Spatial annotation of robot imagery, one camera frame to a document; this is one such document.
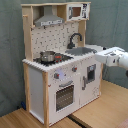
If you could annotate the grey cabinet door handle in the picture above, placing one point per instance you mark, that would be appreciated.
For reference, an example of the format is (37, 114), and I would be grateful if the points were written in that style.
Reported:
(84, 83)

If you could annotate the left red stove knob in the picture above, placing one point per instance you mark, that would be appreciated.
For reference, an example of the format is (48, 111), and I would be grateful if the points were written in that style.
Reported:
(56, 75)

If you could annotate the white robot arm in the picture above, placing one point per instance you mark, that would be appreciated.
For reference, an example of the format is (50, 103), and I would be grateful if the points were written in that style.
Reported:
(126, 67)

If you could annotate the toy microwave door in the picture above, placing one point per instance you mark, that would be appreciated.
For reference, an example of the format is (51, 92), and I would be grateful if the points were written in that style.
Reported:
(77, 11)

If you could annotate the toy oven door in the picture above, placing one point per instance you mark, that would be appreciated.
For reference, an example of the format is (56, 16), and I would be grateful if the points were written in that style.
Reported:
(65, 96)

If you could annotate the grey range hood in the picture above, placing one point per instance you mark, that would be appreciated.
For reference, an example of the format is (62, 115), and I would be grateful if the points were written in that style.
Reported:
(48, 18)

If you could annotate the grey toy sink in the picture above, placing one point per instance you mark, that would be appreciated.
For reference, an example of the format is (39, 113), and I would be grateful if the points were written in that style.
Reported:
(80, 51)

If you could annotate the grey ice dispenser panel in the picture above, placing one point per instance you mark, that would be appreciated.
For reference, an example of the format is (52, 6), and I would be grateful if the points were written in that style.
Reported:
(91, 73)

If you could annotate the silver toy pot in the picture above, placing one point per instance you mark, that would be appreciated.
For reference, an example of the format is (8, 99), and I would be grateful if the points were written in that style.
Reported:
(47, 56)

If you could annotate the wooden toy kitchen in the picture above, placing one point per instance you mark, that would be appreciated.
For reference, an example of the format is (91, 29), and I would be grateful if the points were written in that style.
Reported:
(40, 84)

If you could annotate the right red stove knob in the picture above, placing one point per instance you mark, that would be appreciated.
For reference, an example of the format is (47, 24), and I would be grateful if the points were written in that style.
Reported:
(74, 69)

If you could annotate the red stove knob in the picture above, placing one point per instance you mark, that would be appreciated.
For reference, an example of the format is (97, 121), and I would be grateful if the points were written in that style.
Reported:
(56, 75)
(74, 69)

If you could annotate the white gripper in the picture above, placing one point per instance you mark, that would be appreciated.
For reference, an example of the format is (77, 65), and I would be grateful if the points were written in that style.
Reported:
(114, 56)

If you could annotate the black toy stovetop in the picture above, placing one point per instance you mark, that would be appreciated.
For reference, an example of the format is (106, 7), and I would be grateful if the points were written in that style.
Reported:
(55, 59)

